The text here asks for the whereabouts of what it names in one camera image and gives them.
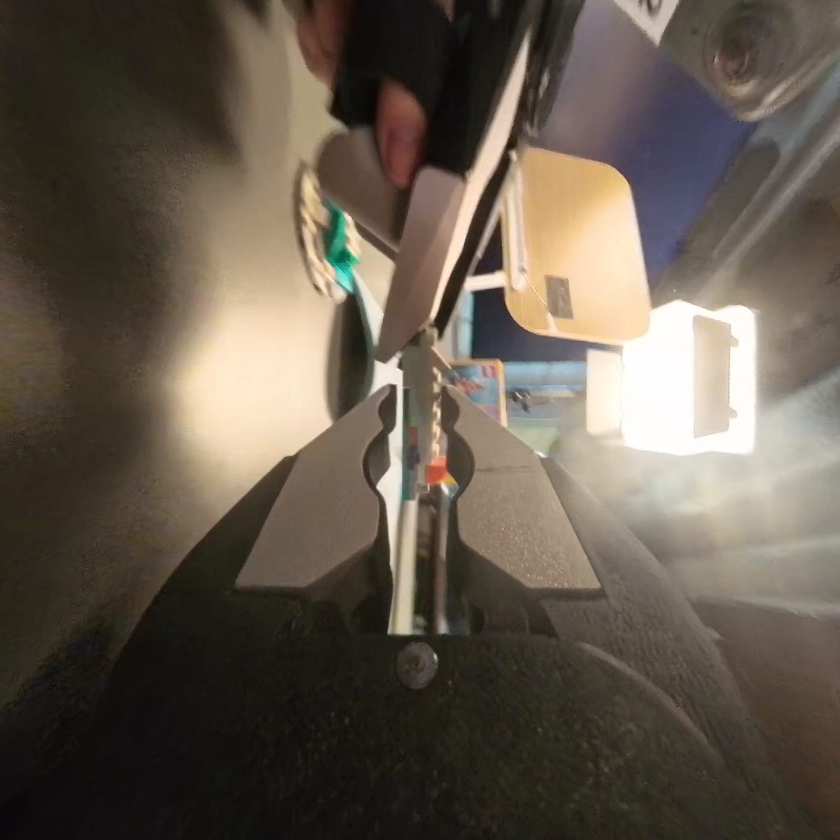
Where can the round white lego plate assembly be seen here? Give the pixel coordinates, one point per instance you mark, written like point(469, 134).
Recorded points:
point(338, 246)

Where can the yellow lego set box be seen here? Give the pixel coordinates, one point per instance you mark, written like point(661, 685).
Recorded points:
point(482, 387)

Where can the white stand with wooden board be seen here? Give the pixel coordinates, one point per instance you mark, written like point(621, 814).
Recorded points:
point(577, 229)

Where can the person's left hand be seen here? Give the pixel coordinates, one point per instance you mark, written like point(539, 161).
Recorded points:
point(400, 144)

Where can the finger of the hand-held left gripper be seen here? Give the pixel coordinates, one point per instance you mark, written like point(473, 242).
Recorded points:
point(433, 249)

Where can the bright studio light panel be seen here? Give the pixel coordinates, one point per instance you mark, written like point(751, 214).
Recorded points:
point(656, 394)

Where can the dark blue backdrop panel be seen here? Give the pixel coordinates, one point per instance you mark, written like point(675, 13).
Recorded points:
point(656, 164)

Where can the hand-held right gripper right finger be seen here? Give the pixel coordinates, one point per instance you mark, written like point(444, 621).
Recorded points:
point(525, 525)

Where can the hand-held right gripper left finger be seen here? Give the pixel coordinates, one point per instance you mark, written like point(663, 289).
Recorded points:
point(308, 525)

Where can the long white lego assembly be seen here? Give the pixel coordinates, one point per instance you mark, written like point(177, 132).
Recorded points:
point(433, 420)

